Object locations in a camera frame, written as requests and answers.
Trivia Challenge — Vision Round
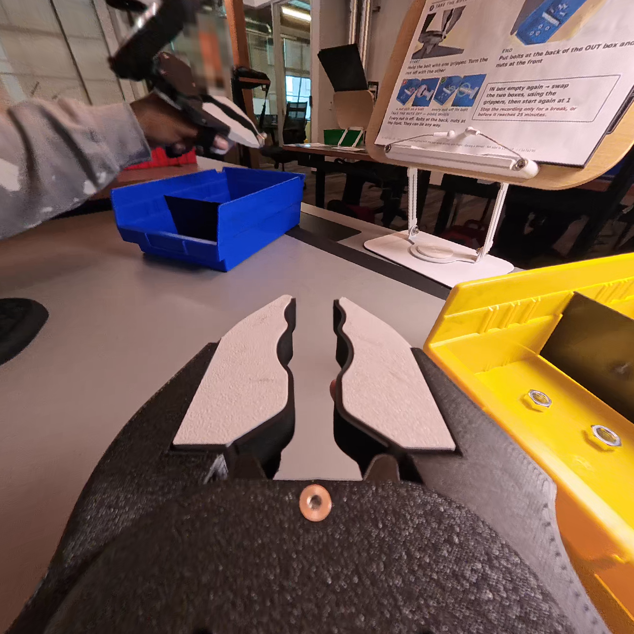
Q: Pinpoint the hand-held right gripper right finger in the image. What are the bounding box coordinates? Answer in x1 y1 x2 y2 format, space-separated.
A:
333 297 457 472

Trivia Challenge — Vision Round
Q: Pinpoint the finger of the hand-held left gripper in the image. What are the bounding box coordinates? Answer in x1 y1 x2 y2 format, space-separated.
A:
204 95 262 135
208 104 266 149

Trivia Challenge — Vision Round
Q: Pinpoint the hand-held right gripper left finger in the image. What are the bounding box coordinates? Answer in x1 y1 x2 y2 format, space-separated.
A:
172 295 297 467

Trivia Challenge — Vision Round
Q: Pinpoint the blue plastic bin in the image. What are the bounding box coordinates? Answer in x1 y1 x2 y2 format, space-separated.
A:
110 167 306 272

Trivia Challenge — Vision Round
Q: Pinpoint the yellow plastic bin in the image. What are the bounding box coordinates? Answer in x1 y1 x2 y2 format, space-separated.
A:
423 253 634 634

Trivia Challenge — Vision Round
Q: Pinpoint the person's left forearm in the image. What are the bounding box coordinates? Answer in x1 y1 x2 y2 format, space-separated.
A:
0 96 152 242

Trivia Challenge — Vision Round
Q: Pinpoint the person's left hand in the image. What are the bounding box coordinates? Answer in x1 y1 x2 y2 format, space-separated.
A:
130 94 231 159

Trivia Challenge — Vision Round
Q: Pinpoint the black office chair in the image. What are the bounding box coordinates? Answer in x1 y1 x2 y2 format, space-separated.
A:
260 101 309 170

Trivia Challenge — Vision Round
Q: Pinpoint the red plastic crate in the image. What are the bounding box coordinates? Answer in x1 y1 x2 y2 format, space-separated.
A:
138 148 199 172

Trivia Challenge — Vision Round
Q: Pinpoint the small green bin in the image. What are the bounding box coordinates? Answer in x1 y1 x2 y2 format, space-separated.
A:
323 128 366 148

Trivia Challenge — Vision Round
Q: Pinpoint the wooden office desk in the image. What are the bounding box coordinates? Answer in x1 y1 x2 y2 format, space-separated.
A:
281 143 397 210

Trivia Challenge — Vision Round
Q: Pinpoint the wooden board on white stand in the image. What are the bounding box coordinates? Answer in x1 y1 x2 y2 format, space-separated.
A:
317 44 375 150

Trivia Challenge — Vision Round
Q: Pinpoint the red ottoman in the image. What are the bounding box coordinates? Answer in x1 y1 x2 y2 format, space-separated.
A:
327 198 379 225

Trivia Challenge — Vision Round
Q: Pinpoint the black mesh cushion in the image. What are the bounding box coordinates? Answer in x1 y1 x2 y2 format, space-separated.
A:
0 297 49 367

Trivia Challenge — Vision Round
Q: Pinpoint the printed instruction sheet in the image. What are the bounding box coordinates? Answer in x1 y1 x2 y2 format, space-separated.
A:
374 0 634 168

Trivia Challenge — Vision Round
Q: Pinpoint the wooden support post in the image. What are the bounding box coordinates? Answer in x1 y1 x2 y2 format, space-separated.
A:
225 0 262 167

